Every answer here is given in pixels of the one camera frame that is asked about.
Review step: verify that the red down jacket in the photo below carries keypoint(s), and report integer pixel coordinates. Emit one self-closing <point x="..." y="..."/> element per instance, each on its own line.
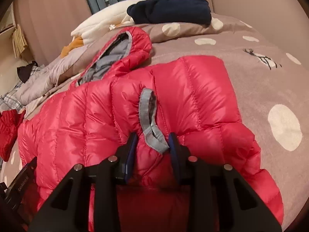
<point x="96" y="116"/>

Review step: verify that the beige tassel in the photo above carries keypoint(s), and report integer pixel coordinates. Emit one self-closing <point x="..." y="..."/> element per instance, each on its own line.
<point x="19" y="41"/>

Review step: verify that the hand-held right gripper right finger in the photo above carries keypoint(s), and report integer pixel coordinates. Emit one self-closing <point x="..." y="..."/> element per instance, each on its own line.
<point x="173" y="155"/>

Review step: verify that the brown polka dot blanket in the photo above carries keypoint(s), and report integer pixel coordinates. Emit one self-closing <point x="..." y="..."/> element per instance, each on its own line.
<point x="253" y="89"/>

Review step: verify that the navy blue garment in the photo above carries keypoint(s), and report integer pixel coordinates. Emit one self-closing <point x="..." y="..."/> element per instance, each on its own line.
<point x="169" y="9"/>

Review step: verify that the red knit sweater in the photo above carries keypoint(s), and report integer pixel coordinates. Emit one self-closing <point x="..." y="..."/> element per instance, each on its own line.
<point x="9" y="130"/>

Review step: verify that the white fleece garment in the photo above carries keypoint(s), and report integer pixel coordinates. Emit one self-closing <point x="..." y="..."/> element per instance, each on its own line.
<point x="101" y="21"/>

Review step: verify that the dark cloth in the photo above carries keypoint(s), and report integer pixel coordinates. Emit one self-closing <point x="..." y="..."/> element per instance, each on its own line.
<point x="25" y="72"/>

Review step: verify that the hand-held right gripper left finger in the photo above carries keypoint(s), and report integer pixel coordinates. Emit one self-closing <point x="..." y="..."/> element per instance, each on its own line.
<point x="129" y="155"/>

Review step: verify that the mustard yellow garment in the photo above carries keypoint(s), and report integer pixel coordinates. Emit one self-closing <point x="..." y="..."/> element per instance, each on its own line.
<point x="70" y="48"/>

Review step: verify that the plaid shirt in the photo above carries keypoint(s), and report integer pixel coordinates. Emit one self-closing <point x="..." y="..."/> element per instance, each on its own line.
<point x="9" y="99"/>

